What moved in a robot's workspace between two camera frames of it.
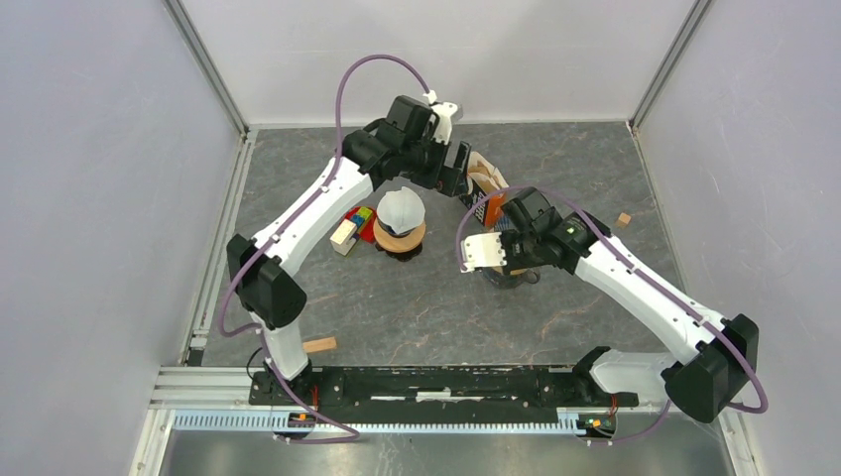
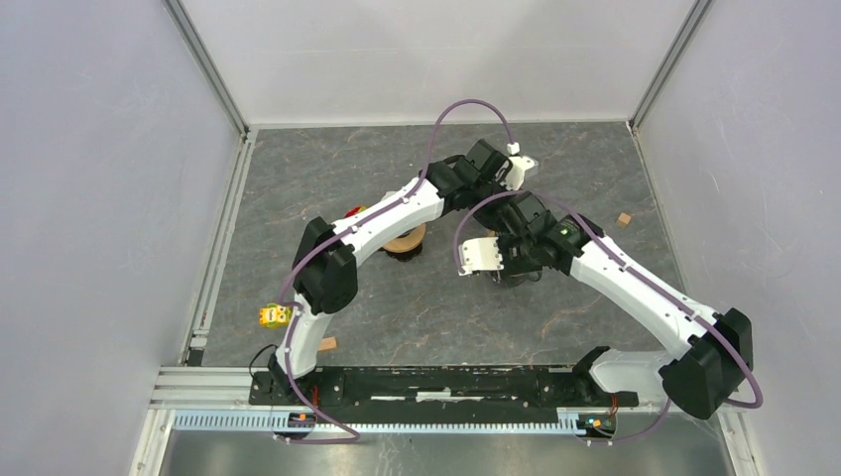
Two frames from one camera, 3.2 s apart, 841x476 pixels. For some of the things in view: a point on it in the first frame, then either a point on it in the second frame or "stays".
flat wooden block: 319,345 stays
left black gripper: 447,179 -> 496,182
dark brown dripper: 402,256 stays
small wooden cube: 623,220 stays
